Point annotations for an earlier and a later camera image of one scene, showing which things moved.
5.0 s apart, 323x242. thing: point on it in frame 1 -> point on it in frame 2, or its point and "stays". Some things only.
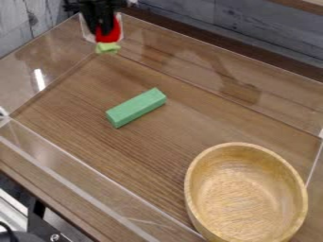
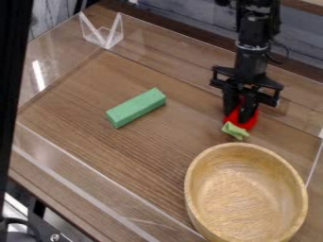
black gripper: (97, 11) -> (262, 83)
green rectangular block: (137, 107) stays
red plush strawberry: (107, 41) -> (233, 117)
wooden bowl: (245, 194) stays
